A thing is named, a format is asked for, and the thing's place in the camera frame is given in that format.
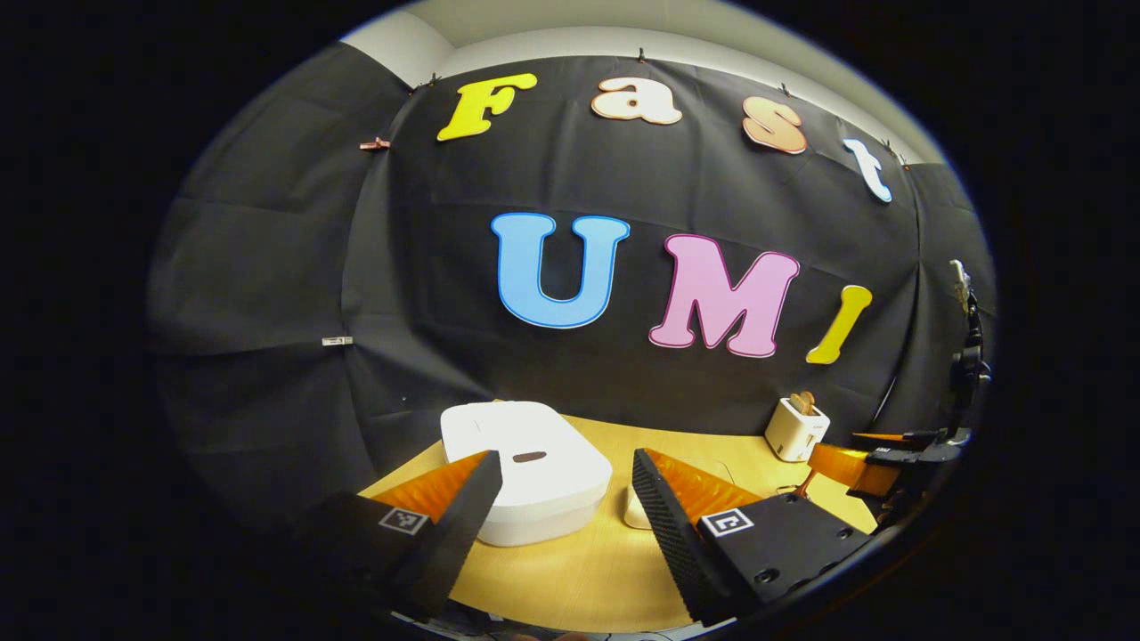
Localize clear plastic container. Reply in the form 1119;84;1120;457
623;458;740;531

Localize white toaster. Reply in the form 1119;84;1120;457
764;396;831;462

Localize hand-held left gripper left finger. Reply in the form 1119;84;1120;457
303;450;504;622

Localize white rice cooker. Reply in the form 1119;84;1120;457
440;401;614;548

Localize black backdrop cloth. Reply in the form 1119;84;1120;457
147;40;997;535

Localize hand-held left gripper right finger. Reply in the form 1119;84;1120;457
631;448;874;627

